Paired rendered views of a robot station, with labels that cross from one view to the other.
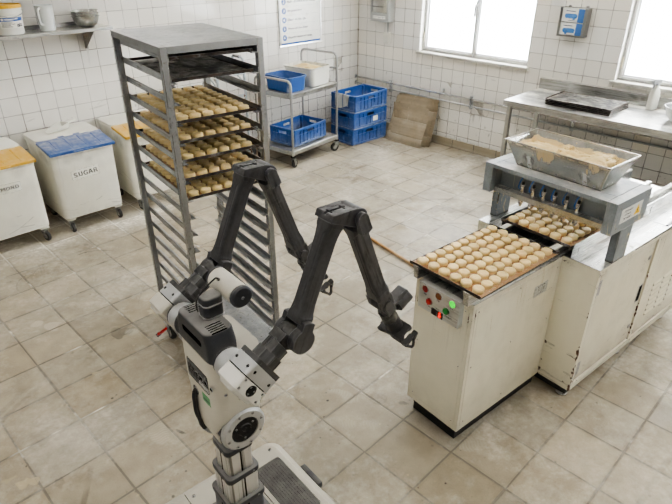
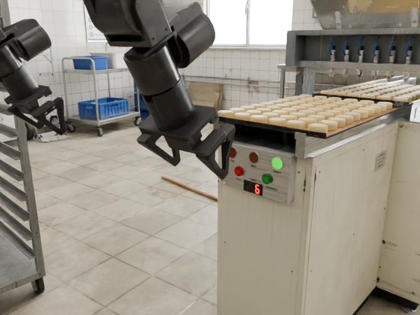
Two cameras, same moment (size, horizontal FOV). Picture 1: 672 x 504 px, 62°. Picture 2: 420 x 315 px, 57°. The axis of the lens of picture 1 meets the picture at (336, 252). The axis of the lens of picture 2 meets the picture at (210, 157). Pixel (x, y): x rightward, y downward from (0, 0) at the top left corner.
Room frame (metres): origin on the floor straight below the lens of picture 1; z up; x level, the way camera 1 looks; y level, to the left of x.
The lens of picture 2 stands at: (1.04, -0.17, 1.13)
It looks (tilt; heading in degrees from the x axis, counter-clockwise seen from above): 17 degrees down; 351
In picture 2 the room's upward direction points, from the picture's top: straight up
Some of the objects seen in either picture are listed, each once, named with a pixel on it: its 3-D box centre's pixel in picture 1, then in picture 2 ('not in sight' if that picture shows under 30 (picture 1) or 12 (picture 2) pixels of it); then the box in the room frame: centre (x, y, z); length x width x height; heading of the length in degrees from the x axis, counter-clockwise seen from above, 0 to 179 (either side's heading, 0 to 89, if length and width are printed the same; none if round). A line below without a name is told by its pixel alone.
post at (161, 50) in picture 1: (188, 232); not in sight; (2.40, 0.71, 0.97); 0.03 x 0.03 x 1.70; 36
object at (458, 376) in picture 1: (482, 329); (309, 227); (2.32, -0.75, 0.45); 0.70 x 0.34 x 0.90; 129
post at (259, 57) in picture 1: (269, 209); (14, 85); (2.67, 0.35, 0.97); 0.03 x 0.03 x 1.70; 36
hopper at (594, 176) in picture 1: (567, 160); (383, 12); (2.64, -1.15, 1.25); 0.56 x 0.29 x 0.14; 39
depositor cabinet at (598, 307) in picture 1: (583, 272); (394, 173); (2.94, -1.52, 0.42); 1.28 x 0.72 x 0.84; 129
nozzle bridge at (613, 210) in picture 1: (558, 204); (376, 70); (2.64, -1.15, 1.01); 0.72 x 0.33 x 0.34; 39
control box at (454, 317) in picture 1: (440, 303); (256, 170); (2.09, -0.47, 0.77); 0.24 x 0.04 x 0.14; 39
